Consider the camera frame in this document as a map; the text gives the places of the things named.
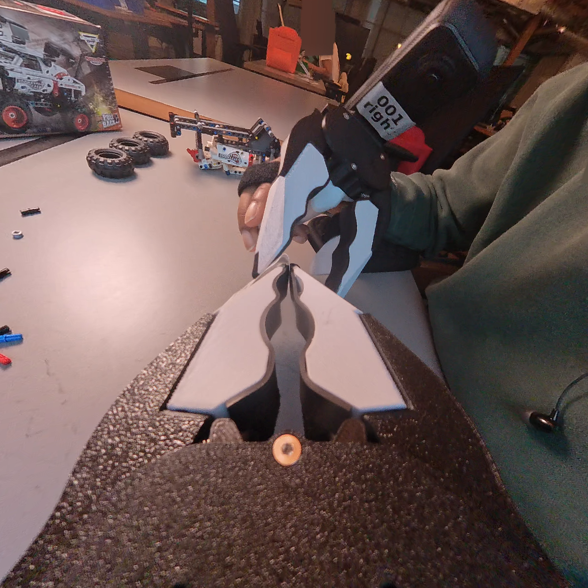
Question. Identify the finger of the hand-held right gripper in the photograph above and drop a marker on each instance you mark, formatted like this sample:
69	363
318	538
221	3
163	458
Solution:
363	234
294	193

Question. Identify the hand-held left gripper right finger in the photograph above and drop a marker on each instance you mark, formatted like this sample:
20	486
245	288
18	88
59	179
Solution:
353	363

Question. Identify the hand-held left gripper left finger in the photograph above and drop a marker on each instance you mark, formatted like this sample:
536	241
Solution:
220	363

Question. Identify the white sticker sheet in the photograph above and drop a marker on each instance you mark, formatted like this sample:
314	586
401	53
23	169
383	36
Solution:
327	257

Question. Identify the toy truck chassis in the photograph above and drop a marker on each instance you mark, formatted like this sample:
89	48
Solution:
229	147

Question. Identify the pile of small toy parts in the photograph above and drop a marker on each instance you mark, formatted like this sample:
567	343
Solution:
9	339

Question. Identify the grey desk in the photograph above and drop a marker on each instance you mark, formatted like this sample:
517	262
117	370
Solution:
115	275

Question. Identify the person's right hand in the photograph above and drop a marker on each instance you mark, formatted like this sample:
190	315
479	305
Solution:
252	216

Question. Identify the grey background table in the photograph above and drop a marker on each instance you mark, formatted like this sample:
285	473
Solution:
229	87

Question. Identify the orange crate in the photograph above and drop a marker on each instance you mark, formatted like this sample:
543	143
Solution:
284	48

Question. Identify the black toy tyre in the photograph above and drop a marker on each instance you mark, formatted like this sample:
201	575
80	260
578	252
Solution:
110	161
151	141
131	149

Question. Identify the wooden table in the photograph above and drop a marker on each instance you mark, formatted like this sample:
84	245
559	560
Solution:
147	108

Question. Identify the person's torso green sweatshirt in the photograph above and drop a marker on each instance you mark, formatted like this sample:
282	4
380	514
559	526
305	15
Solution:
528	344

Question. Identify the toy truck box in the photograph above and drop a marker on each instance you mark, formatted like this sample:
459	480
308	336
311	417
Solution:
50	69

